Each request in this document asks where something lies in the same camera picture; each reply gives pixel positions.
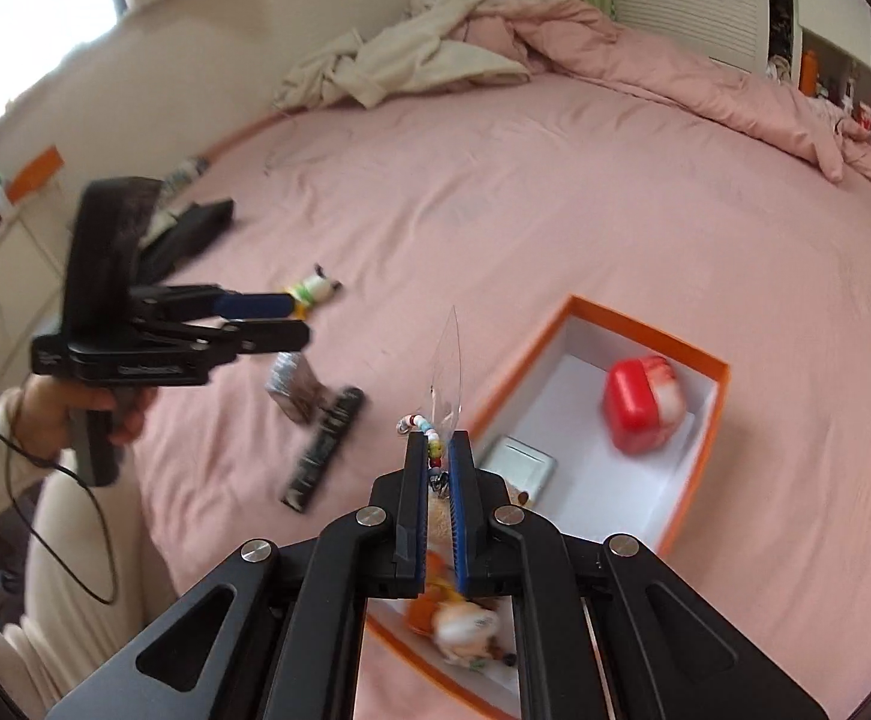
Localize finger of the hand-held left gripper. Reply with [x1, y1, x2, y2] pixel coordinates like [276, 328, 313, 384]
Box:
[181, 319, 311, 365]
[136, 283, 296, 322]

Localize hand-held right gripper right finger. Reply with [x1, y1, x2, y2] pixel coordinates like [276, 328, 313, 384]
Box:
[450, 431, 830, 720]

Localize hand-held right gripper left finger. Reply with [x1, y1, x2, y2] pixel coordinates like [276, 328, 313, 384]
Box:
[46, 431, 429, 720]

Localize black card deck box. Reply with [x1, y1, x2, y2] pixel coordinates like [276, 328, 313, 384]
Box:
[265, 352, 332, 422]

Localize white dog toy keychain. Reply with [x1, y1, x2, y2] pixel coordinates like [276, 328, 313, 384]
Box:
[280, 264, 344, 320]

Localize colourful bead keychain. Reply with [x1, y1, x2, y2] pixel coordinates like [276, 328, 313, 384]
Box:
[394, 411, 453, 500]

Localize orange yellow plush toy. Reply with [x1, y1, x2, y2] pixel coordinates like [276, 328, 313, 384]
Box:
[406, 594, 519, 672]

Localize black printed tube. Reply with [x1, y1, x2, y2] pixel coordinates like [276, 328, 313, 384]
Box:
[280, 386, 368, 515]

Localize orange cardboard box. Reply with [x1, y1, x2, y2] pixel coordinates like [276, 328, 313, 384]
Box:
[364, 295, 731, 720]

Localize red round case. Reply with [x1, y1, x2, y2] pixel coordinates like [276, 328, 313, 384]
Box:
[602, 355, 690, 457]

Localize person's left hand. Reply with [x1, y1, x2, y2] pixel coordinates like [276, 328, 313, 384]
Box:
[14, 381, 149, 467]

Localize white flat card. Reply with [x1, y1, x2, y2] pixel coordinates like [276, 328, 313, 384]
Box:
[480, 435, 558, 503]

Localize black pouch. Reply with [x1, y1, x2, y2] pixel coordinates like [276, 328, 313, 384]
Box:
[136, 199, 236, 282]

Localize white side cabinet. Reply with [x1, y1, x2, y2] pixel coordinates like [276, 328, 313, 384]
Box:
[0, 195, 77, 406]

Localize orange small box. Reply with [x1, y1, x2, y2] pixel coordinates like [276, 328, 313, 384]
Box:
[8, 146, 62, 200]

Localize white green patterned object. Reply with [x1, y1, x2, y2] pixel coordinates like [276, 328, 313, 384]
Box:
[158, 156, 210, 200]

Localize window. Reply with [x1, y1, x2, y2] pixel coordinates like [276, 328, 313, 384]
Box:
[0, 0, 129, 136]

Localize beige cloth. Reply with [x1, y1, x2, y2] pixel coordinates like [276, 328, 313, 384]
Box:
[274, 0, 534, 115]

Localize pink duvet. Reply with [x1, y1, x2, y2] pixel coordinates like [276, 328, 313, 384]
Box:
[465, 0, 871, 188]

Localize white slatted wardrobe door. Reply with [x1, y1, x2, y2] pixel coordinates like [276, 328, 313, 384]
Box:
[615, 0, 774, 72]

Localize dark patterned scarf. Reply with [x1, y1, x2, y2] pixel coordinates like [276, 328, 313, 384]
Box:
[767, 0, 795, 65]

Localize black cable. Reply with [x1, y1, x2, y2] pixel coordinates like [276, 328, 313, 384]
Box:
[0, 418, 119, 606]

